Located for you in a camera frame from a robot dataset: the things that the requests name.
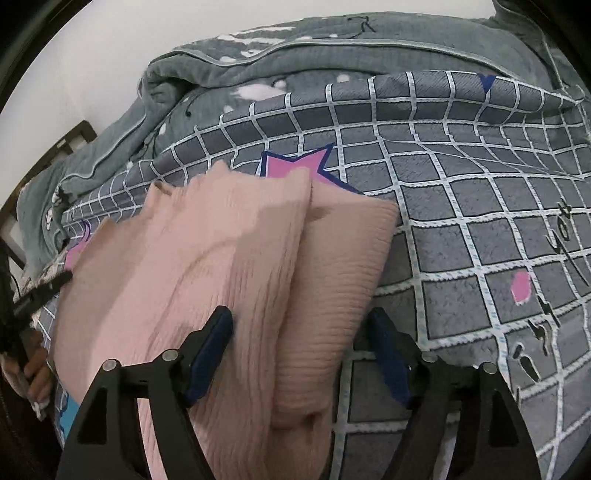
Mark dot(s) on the grey checked star-print blanket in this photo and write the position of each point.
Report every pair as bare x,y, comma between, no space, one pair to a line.
461,230

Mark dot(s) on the pink knit sweater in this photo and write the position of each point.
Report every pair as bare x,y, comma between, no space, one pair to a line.
231,277

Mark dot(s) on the dark wooden headboard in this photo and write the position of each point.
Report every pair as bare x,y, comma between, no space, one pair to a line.
55,147

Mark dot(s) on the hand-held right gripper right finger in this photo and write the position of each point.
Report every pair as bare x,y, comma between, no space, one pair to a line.
391,364

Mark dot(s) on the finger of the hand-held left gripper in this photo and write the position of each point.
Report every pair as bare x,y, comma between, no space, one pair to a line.
46,288

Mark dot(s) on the grey printed quilt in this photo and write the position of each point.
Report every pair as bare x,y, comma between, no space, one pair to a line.
323,50

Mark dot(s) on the person's left hand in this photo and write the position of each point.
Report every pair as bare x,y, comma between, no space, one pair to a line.
37,374

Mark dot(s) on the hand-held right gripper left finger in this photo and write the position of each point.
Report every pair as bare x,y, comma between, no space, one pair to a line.
210,362

